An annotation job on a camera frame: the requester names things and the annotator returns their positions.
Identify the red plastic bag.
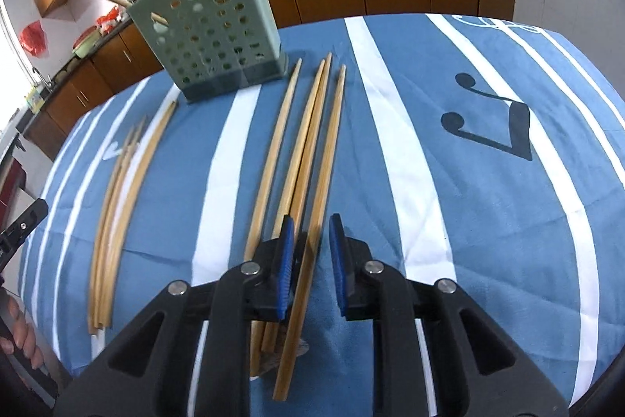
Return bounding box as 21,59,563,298
95,5,124,35

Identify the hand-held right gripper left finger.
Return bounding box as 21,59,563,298
54,214,296,417

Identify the red bag hanging on wall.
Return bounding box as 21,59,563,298
20,20,48,57

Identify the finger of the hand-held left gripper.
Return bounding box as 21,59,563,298
0,199,49,274

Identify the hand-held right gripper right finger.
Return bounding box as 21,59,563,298
328,214,570,417

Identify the dark red object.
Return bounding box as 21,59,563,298
0,158,26,209

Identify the blue white striped tablecloth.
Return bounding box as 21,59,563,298
17,13,625,408

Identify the person's left hand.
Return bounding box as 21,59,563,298
0,294,46,372

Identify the green plastic basin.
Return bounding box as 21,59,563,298
73,28,102,59

